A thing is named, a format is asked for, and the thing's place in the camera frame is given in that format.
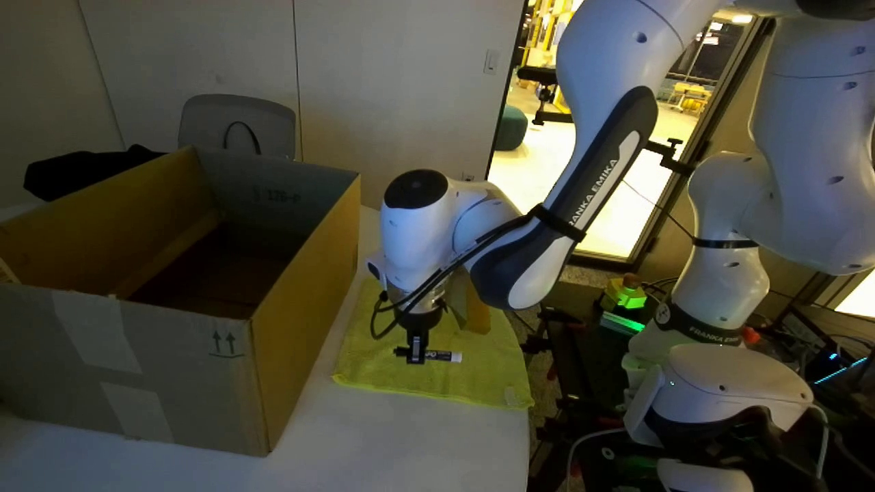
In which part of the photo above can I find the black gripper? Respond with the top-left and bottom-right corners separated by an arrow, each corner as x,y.
396,300 -> 445,365

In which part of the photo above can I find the black bag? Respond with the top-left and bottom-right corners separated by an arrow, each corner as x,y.
24,145 -> 158,202

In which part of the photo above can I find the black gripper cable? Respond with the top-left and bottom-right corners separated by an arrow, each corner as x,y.
366,212 -> 541,344

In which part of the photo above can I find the grey chair backrest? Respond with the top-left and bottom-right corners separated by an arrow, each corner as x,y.
177,93 -> 296,160

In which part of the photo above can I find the green lit electronic device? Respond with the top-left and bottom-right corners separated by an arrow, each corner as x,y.
598,281 -> 649,333

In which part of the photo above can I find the large open cardboard box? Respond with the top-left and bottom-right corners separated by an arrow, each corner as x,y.
0,150 -> 360,456

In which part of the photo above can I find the yellow microfibre cloth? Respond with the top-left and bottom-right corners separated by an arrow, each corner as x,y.
331,279 -> 534,410

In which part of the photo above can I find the black and white marker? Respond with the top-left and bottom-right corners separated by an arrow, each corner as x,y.
394,347 -> 463,365

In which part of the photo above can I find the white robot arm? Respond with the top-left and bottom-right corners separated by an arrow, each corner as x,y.
368,0 -> 875,492

